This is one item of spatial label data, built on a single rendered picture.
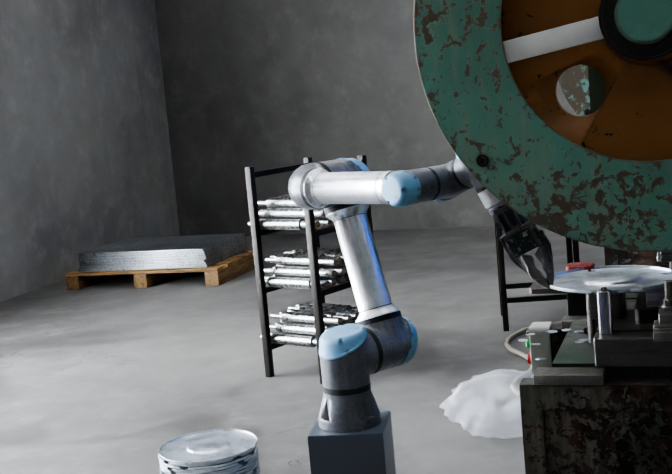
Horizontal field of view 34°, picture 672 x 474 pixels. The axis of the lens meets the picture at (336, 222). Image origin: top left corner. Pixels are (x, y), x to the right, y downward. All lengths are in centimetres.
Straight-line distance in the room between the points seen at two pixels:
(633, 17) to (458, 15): 31
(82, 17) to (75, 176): 130
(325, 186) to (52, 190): 606
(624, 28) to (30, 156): 672
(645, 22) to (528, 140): 29
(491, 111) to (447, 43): 15
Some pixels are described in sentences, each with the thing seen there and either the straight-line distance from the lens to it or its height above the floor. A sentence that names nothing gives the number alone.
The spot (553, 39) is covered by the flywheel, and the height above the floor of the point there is 130.
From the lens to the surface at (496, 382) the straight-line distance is 388.
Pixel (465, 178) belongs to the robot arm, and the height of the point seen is 104.
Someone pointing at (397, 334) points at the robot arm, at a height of 65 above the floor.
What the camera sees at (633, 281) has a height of 78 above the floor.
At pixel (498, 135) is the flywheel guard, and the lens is 198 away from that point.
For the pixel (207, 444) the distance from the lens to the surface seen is 328.
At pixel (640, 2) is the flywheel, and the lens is 189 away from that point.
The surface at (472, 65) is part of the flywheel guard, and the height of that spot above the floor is 127.
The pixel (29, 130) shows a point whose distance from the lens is 829.
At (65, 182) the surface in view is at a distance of 863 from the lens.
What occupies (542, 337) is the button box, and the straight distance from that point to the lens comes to 273.
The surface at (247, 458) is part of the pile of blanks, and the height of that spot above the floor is 22.
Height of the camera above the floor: 125
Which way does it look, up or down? 7 degrees down
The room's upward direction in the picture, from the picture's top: 5 degrees counter-clockwise
